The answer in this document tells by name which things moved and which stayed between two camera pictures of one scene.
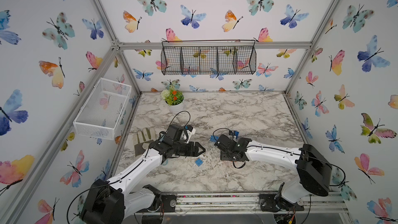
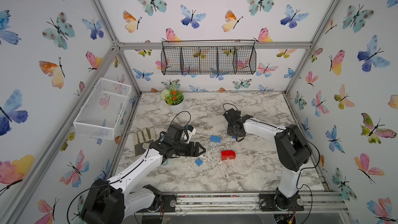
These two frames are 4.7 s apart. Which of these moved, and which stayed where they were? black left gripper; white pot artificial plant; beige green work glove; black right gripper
Moved: black right gripper
Stayed: black left gripper; white pot artificial plant; beige green work glove
